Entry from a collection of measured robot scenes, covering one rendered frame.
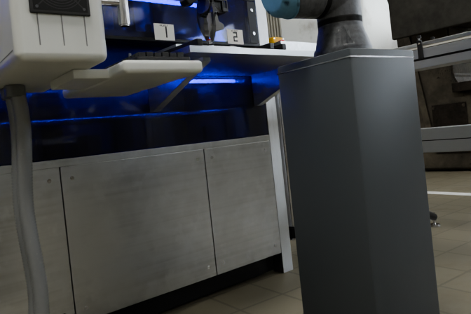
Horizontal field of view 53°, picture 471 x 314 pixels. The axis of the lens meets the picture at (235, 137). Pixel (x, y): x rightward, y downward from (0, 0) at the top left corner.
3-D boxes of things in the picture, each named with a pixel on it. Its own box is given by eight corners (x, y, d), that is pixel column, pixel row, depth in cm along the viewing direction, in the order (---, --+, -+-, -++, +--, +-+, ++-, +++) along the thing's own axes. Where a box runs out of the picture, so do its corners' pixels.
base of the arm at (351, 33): (385, 52, 121) (381, 15, 121) (346, 52, 112) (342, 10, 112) (340, 63, 133) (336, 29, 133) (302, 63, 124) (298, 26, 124)
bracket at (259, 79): (254, 106, 197) (251, 75, 197) (259, 106, 199) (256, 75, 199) (316, 95, 171) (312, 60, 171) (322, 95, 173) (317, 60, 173)
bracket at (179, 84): (150, 112, 165) (146, 76, 165) (157, 111, 167) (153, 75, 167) (207, 100, 139) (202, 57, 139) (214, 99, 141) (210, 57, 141)
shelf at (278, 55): (113, 79, 166) (113, 73, 166) (258, 78, 211) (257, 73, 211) (190, 52, 129) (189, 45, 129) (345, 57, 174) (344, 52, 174)
